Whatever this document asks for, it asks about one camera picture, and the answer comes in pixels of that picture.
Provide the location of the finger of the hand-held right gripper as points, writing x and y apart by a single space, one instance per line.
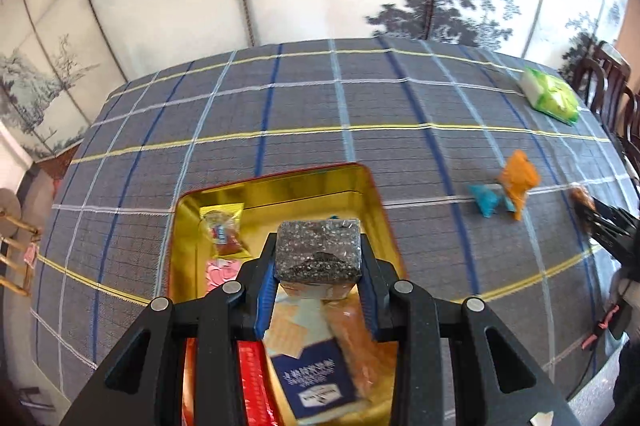
612 226

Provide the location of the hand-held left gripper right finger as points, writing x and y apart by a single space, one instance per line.
370 311

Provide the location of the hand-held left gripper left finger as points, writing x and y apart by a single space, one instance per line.
265 301

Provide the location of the brown snack packet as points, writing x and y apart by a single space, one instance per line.
581 196

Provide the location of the long orange-brown snack packet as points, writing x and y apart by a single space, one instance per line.
360 356

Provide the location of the pink patterned snack packet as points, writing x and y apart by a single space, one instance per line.
222 273

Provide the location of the black sesame bar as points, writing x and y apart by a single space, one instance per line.
317 246

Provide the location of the yellow candy packet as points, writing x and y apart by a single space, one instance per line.
225 231

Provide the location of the blue cracker packet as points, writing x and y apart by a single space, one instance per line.
310 371

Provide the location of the red snack packet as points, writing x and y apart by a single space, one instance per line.
255 386

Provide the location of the gold tin box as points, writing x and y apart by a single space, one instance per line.
300 193

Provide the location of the dark wooden chair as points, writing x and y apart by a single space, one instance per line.
600 71
631 131

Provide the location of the orange snack packet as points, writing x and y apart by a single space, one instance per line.
520 173

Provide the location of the teal candy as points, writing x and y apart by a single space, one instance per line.
485 201

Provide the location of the green white snack bag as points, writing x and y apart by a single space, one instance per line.
550 96

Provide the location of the grey plaid tablecloth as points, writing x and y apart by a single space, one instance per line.
350 106

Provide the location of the wooden stool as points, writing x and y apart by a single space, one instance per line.
10 206

